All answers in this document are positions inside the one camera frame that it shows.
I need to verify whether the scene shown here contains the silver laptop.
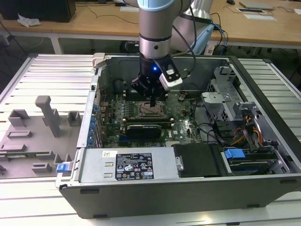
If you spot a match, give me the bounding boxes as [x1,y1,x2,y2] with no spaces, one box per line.
[239,0,275,10]

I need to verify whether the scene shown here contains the black camera cable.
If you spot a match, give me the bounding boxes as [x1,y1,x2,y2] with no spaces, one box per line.
[170,0,198,78]

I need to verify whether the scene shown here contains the green RAM stick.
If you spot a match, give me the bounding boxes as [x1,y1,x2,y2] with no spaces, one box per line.
[0,153,38,159]

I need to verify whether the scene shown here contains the hard disk in blue carrier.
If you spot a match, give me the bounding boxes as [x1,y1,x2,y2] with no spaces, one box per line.
[223,147,280,177]

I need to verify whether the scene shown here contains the silver drive cage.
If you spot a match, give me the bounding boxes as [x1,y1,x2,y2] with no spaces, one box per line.
[201,65,261,124]

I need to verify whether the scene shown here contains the white paper sheet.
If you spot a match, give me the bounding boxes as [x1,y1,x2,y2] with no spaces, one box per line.
[120,5,140,12]
[243,13,277,22]

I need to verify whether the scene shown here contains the grey parts rack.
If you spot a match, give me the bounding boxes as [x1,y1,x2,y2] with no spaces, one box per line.
[0,95,82,181]

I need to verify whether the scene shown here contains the black internal cable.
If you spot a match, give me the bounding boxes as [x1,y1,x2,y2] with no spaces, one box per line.
[193,101,228,145]

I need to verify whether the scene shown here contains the blue cable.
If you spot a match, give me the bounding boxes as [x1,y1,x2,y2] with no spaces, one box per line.
[213,22,229,54]

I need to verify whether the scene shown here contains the CPU socket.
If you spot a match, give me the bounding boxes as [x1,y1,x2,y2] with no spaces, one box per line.
[137,100,168,118]

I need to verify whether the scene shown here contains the pale blue teach pendant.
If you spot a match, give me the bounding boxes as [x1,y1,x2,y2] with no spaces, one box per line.
[194,24,215,55]

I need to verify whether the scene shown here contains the black camera bracket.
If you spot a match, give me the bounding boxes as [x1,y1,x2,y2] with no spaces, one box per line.
[155,57,182,80]

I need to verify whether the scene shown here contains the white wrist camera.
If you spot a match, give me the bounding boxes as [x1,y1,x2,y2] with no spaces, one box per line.
[159,74,183,91]

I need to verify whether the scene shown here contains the black open PC case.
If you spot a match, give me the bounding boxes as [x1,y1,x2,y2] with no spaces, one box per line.
[55,53,301,219]

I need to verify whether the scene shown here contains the black drive bay box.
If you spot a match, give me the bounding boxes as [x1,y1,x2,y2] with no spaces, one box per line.
[171,143,223,178]

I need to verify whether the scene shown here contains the metal socket cover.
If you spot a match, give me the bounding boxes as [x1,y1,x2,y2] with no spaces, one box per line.
[140,102,166,117]

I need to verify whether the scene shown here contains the blue case latch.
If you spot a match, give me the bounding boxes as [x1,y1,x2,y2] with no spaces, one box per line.
[57,163,71,174]

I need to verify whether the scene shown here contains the white sheet with black strip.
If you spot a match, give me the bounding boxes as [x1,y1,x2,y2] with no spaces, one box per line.
[237,7,265,14]

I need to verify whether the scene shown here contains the silver power supply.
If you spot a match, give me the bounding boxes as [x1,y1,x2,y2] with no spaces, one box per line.
[79,148,181,183]

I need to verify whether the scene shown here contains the green motherboard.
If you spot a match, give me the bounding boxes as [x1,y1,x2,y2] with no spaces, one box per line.
[100,92,214,148]

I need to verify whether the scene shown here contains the crumpled white paper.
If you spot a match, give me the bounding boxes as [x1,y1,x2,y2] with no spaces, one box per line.
[17,13,42,28]

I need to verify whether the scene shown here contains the grey case handle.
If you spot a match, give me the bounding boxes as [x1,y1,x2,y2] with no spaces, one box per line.
[92,53,111,69]

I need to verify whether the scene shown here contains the black computer tower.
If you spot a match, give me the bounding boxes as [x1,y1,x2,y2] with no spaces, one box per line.
[0,0,77,24]

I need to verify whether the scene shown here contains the orange yellow wire bundle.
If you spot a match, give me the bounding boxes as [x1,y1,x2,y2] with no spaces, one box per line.
[231,114,263,146]

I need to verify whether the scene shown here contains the silver CPU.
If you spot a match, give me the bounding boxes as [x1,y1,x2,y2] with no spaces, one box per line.
[142,103,163,116]

